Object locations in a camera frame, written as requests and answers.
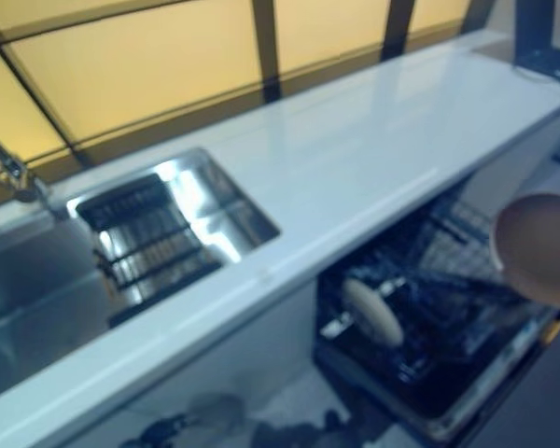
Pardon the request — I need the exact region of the black sink drying rack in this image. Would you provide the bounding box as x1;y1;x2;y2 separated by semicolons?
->
76;175;225;329

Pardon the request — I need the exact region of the cream ceramic plate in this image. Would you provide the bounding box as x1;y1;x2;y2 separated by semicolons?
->
492;191;560;309
342;278;405;348

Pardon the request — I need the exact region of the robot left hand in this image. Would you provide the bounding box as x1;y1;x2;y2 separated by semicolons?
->
135;412;193;448

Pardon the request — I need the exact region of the stainless steel sink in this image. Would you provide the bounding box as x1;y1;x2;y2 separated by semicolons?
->
0;147;282;406

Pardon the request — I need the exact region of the black pillar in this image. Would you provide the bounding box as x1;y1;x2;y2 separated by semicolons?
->
510;0;560;62

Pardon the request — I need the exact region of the dark window frame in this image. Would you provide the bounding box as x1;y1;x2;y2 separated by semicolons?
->
0;0;496;170

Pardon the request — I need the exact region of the dishwasher door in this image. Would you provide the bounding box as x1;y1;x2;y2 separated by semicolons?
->
314;302;560;443

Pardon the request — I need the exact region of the flat wire dishwasher rack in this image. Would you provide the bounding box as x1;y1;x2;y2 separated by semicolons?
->
419;198;511;282

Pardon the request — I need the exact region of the chrome kitchen faucet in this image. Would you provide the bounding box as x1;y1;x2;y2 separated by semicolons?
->
0;121;55;220

